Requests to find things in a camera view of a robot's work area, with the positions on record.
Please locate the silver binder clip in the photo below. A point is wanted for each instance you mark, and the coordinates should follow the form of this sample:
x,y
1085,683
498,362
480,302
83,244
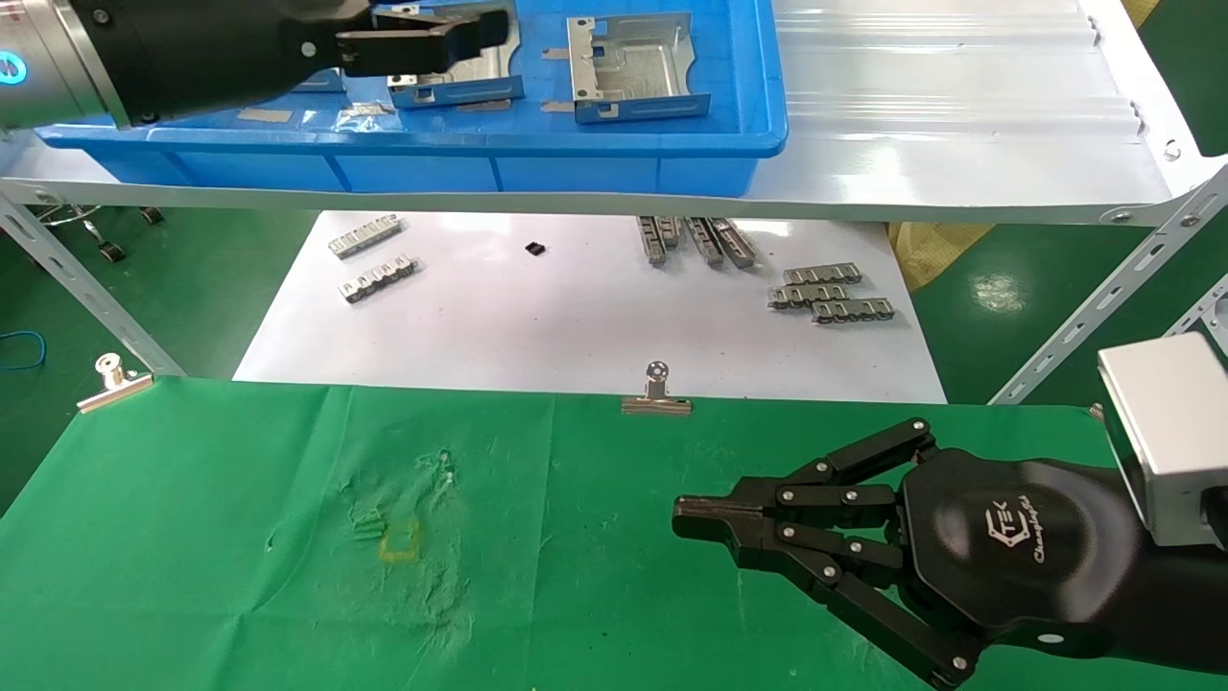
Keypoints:
x,y
115,392
657,406

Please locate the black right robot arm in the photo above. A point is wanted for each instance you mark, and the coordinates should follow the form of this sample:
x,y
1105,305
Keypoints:
x,y
1185,614

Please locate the perforated steel shelf strut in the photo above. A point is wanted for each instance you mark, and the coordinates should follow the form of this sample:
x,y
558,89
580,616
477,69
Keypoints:
x,y
1211,305
1103,297
96,297

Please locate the white paper sheet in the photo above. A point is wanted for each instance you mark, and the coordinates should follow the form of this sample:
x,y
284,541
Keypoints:
x,y
576,317

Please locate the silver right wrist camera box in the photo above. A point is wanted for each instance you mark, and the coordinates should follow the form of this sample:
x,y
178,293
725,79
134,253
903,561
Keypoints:
x,y
1170,432

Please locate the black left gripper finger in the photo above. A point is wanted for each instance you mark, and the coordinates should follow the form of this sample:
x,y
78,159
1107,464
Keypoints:
x,y
413,53
413,16

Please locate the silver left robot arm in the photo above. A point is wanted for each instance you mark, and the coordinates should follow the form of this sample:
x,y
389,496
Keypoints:
x,y
48,58

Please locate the crumpled clear tape strip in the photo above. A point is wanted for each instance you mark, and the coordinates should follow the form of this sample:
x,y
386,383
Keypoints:
x,y
369,110

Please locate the grey tape strip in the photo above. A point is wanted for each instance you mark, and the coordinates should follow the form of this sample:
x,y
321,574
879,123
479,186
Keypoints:
x,y
558,55
267,115
485,106
558,107

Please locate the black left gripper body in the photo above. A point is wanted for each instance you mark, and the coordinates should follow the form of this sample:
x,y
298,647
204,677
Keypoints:
x,y
211,48

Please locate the green table cloth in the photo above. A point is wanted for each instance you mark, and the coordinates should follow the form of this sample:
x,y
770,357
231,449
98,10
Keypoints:
x,y
576,557

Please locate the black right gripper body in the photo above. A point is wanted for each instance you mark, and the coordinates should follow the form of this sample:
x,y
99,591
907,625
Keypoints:
x,y
1017,547

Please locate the chair base with casters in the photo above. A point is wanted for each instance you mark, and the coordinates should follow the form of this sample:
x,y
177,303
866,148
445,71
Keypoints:
x,y
112,252

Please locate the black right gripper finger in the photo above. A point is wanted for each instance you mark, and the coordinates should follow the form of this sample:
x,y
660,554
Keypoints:
x,y
844,552
825,497

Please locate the blue plastic tray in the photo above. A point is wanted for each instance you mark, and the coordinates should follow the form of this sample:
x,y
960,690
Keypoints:
x,y
432,171

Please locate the white metal shelf board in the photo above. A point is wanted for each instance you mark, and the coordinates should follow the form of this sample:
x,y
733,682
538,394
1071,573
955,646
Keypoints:
x,y
959,144

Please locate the yellow woven sack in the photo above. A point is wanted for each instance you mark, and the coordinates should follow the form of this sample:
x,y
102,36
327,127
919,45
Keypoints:
x,y
935,254

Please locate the grey slotted metal rail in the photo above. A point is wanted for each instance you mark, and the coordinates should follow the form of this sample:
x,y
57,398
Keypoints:
x,y
735,244
706,243
823,276
365,237
381,279
806,297
672,232
652,242
854,312

